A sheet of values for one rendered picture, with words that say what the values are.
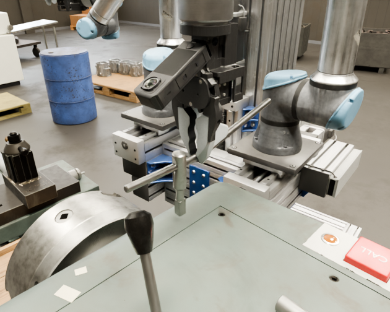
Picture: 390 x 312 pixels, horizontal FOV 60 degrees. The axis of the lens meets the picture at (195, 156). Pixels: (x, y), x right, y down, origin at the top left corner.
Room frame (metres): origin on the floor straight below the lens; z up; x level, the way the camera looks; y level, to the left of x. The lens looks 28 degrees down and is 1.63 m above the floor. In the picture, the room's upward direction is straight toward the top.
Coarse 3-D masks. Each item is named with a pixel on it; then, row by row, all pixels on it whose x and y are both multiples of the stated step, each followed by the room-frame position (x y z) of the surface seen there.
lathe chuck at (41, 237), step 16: (96, 192) 0.60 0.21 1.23; (64, 208) 0.53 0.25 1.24; (80, 208) 0.53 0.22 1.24; (96, 208) 0.53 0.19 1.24; (112, 208) 0.54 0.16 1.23; (32, 224) 0.51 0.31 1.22; (48, 224) 0.50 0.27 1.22; (64, 224) 0.49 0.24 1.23; (32, 240) 0.47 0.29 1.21; (48, 240) 0.46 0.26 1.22; (16, 256) 0.46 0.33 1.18; (32, 256) 0.45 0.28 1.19; (16, 272) 0.44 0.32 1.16; (32, 272) 0.42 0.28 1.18; (16, 288) 0.42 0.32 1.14
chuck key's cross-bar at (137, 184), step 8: (264, 104) 0.61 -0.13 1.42; (256, 112) 0.59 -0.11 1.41; (240, 120) 0.57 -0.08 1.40; (248, 120) 0.57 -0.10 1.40; (232, 128) 0.55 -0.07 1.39; (192, 160) 0.47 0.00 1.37; (168, 168) 0.44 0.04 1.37; (176, 168) 0.45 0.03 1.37; (144, 176) 0.42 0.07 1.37; (152, 176) 0.42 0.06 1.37; (160, 176) 0.43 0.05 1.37; (128, 184) 0.40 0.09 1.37; (136, 184) 0.40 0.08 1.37; (144, 184) 0.41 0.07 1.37; (128, 192) 0.39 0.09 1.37
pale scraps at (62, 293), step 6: (78, 270) 0.36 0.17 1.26; (84, 270) 0.36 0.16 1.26; (60, 288) 0.32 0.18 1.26; (66, 288) 0.32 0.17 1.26; (72, 288) 0.32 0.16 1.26; (54, 294) 0.31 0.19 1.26; (60, 294) 0.31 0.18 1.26; (66, 294) 0.31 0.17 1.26; (72, 294) 0.31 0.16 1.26; (78, 294) 0.31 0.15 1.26; (66, 300) 0.30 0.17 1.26; (72, 300) 0.30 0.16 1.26
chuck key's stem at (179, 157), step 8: (176, 152) 0.46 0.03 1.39; (184, 152) 0.46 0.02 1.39; (176, 160) 0.45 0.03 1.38; (184, 160) 0.46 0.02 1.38; (184, 168) 0.46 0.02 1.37; (176, 176) 0.45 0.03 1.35; (184, 176) 0.46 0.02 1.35; (176, 184) 0.45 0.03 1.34; (184, 184) 0.46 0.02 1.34; (176, 192) 0.46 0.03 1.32; (176, 200) 0.46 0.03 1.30; (184, 200) 0.46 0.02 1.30; (176, 208) 0.46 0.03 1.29; (184, 208) 0.46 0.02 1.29
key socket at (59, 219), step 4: (64, 212) 0.52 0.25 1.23; (68, 212) 0.52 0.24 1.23; (72, 212) 0.52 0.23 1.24; (56, 216) 0.51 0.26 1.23; (60, 216) 0.51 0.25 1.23; (64, 216) 0.52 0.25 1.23; (68, 216) 0.51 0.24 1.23; (56, 220) 0.50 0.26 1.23; (60, 220) 0.50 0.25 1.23; (64, 220) 0.50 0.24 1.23
